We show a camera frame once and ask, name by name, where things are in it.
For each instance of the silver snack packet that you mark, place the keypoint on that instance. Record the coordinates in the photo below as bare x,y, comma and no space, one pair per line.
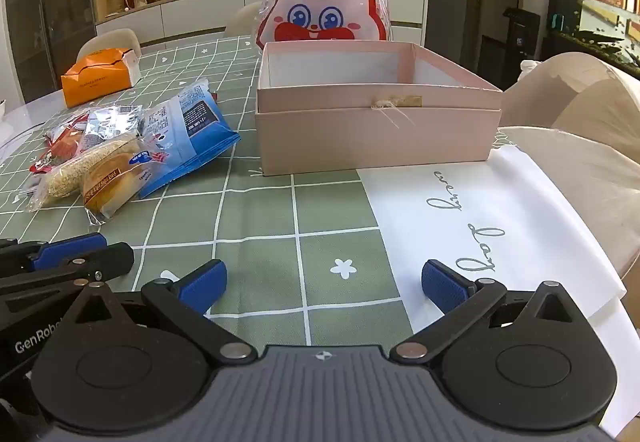
107,124

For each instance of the green checked tablecloth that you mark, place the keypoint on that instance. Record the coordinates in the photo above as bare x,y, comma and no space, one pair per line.
260,222

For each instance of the white cloth bag with script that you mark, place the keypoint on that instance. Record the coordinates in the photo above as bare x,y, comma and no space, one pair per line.
425,222

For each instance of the red roast meat packet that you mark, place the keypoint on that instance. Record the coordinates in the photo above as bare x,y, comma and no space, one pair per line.
62,149

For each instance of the orange paper tissue box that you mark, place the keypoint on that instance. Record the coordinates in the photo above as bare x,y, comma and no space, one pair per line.
92,82

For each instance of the glass fish tank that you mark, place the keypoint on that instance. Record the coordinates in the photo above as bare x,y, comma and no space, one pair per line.
590,22

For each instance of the bread roll packet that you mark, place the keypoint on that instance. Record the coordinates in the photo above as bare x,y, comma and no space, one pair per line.
112,182

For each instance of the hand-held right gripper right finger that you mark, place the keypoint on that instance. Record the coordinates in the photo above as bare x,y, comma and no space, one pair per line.
445,285

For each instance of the pink cardboard box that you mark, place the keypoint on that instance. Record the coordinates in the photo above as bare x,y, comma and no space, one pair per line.
375,137

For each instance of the beige chair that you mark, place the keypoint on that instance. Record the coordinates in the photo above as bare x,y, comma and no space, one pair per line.
107,42
242,19
575,97

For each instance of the black air purifier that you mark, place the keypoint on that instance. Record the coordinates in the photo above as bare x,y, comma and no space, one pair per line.
520,34

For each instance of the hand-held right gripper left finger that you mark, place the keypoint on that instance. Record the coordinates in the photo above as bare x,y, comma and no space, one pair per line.
205,283

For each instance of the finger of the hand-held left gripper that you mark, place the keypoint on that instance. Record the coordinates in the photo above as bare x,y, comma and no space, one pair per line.
65,249
110,262

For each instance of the blue snack packet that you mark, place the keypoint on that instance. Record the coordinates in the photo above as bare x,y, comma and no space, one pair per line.
200,132

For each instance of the sesame bar packet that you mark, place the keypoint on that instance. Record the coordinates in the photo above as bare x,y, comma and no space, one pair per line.
65,179

